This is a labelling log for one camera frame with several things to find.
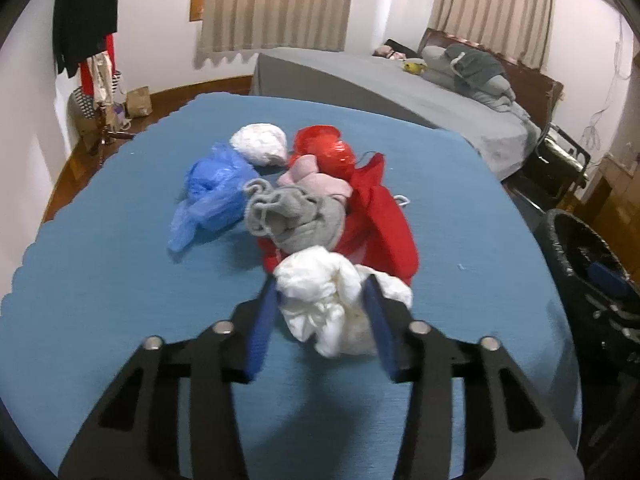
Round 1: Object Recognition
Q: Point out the white cloth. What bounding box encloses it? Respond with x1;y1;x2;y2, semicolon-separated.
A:
273;246;413;359

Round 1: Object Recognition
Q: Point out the pink sock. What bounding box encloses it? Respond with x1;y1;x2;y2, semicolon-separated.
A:
277;155;352;205

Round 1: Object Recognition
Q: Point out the red plastic bag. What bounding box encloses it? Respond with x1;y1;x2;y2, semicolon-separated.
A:
288;125;356;181

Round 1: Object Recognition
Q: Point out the grey sock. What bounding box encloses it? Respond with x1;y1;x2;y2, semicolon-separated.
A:
243;178;346;255

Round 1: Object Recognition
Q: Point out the black jacket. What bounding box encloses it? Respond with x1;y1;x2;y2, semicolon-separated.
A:
52;0;118;78

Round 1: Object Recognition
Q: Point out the beige curtain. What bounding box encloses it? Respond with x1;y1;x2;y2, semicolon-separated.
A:
191;0;352;67
428;0;555;70

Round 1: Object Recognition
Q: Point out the wooden coat rack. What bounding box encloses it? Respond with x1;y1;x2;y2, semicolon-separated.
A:
84;0;136;164

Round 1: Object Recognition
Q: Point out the brown paper bag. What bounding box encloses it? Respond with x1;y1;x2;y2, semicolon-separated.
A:
126;87;153;118

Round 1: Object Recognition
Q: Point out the checkered basket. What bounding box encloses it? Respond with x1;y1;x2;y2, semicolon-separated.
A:
70;70;126;136

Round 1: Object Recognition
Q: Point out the wooden headboard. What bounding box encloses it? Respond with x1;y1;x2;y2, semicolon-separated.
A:
419;28;564;129

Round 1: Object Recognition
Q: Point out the pile of grey bedding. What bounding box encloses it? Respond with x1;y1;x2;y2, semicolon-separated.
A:
421;44;527;117

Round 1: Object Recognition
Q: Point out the black trash bin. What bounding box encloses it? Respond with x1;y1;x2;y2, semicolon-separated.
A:
534;209;639;479

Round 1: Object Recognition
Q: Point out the left beige curtain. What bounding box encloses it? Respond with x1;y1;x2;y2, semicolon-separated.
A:
191;0;352;67

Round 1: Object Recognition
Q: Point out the red cloth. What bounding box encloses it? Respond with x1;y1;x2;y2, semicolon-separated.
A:
257;153;419;284

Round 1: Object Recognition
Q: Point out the right beige curtain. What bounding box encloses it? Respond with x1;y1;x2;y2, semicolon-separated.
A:
428;0;555;70

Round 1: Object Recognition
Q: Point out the yellow plush toy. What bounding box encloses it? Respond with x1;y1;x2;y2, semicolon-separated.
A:
402;60;427;75

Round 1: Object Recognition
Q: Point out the white crumpled paper ball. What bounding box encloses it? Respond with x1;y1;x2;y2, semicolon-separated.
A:
229;122;288;167

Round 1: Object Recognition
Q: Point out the blue plastic bag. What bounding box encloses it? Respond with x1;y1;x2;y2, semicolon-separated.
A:
167;143;258;252

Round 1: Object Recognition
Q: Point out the black metal chair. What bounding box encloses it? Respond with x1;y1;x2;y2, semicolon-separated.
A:
521;122;591;211

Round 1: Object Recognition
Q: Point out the grey bed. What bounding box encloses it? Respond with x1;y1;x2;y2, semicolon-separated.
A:
250;48;541;180

